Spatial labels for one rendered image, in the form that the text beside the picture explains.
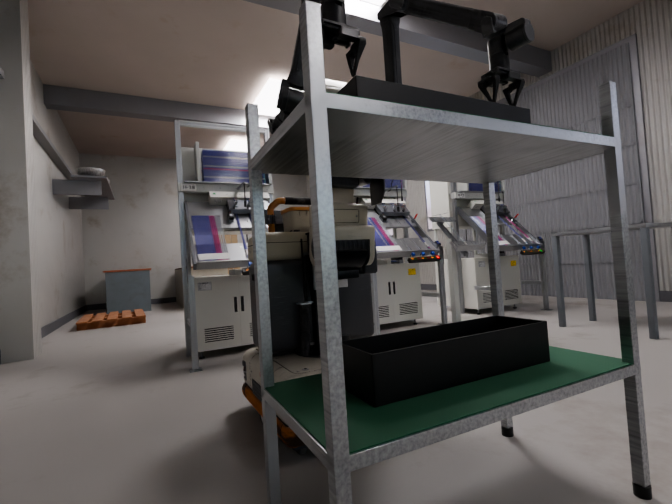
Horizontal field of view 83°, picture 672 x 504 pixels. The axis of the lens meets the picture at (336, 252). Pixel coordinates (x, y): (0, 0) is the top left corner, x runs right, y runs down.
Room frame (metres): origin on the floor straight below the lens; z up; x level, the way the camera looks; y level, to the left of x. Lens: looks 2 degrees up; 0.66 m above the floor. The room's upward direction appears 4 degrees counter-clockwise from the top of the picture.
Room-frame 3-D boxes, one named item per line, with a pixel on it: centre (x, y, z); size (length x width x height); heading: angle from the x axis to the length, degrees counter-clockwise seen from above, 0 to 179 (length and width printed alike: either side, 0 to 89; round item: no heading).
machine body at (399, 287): (3.92, -0.37, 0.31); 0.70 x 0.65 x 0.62; 116
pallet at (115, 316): (5.61, 3.35, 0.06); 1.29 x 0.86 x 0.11; 27
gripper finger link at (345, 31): (0.89, -0.06, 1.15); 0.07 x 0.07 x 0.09; 27
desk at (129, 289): (7.57, 4.16, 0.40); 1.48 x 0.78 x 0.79; 27
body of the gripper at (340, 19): (0.88, -0.03, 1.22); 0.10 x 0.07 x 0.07; 117
